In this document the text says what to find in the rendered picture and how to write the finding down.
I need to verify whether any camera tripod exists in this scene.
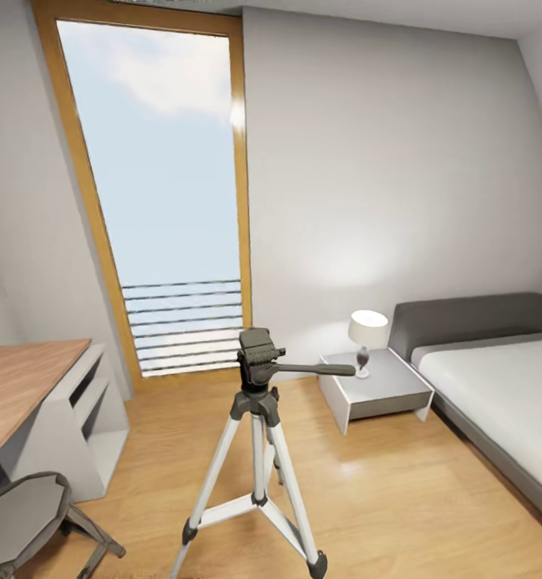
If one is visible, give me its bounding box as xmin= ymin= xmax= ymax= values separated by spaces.
xmin=168 ymin=327 xmax=356 ymax=579

